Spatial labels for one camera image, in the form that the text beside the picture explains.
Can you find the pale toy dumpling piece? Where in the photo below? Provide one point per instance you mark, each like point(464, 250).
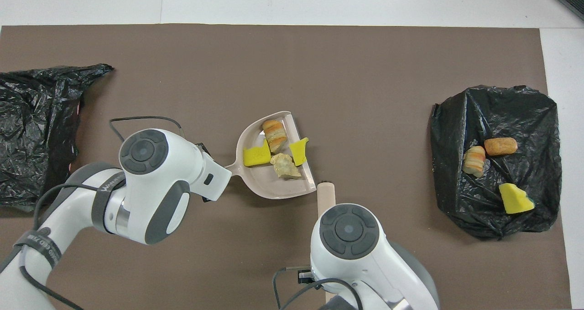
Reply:
point(285, 166)

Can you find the black bag covered bin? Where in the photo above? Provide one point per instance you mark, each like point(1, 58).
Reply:
point(474, 118)

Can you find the green and yellow sponge piece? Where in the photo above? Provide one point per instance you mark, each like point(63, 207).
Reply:
point(256, 156)

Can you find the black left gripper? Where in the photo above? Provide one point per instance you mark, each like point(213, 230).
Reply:
point(204, 149)

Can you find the notched yellow sponge piece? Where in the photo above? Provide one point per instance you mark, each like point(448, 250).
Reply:
point(299, 152)

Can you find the beige hand brush black bristles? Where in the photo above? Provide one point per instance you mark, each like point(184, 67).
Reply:
point(326, 196)

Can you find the striped toy croissant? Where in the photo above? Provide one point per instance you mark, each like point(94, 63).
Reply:
point(275, 135)

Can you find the beige plastic dustpan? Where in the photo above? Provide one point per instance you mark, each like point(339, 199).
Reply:
point(273, 187)

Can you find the plain yellow sponge piece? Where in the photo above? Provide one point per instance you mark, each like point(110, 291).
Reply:
point(515, 200)

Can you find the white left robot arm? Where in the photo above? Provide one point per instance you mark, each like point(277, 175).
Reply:
point(155, 187)

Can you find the black bag lined open bin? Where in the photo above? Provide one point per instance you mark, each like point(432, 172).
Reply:
point(27, 118)

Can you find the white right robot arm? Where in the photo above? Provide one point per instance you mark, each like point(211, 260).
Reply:
point(356, 255)

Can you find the brown paper table mat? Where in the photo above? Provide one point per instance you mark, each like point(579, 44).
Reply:
point(182, 73)

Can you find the brown toy bread roll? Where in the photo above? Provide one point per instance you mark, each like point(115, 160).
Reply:
point(501, 147)

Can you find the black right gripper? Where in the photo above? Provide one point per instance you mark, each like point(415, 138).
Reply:
point(305, 275)

